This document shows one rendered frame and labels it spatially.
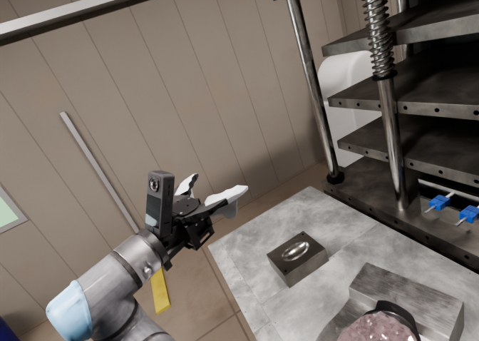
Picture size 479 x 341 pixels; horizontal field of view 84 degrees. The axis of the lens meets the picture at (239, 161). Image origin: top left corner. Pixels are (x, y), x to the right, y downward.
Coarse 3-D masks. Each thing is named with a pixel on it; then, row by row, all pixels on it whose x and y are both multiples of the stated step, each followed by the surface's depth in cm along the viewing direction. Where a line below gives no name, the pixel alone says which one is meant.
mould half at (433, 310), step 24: (360, 288) 83; (384, 288) 80; (408, 288) 78; (432, 288) 75; (360, 312) 80; (432, 312) 70; (456, 312) 68; (336, 336) 74; (432, 336) 68; (456, 336) 69
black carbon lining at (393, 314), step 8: (376, 304) 78; (384, 304) 77; (392, 304) 76; (368, 312) 79; (376, 312) 79; (384, 312) 78; (392, 312) 77; (400, 312) 75; (408, 312) 72; (400, 320) 75; (408, 320) 73; (416, 328) 70; (416, 336) 70
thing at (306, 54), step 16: (288, 0) 121; (400, 0) 145; (304, 32) 125; (304, 48) 128; (304, 64) 132; (320, 96) 138; (320, 112) 141; (320, 128) 145; (336, 160) 153; (336, 176) 156
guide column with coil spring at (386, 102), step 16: (368, 0) 90; (384, 48) 94; (384, 80) 99; (384, 96) 102; (384, 112) 105; (384, 128) 109; (400, 144) 110; (400, 160) 112; (400, 176) 115; (400, 192) 118; (400, 208) 122
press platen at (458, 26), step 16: (448, 0) 118; (464, 0) 102; (400, 16) 127; (416, 16) 108; (432, 16) 94; (448, 16) 84; (464, 16) 76; (400, 32) 93; (416, 32) 89; (432, 32) 84; (448, 32) 80; (464, 32) 77; (336, 48) 122; (352, 48) 114; (368, 48) 107
